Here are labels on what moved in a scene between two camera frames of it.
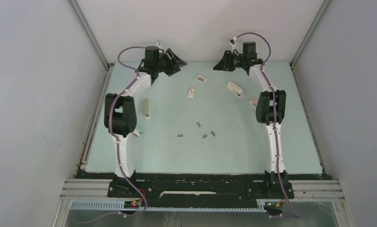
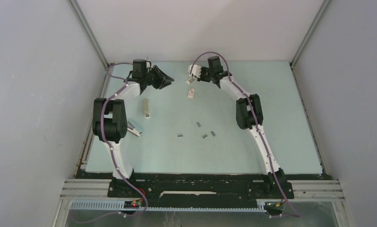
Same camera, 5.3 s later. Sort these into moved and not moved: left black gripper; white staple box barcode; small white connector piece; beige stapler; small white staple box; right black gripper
Moved: white staple box barcode; left black gripper; small white connector piece; right black gripper
Not moved: small white staple box; beige stapler
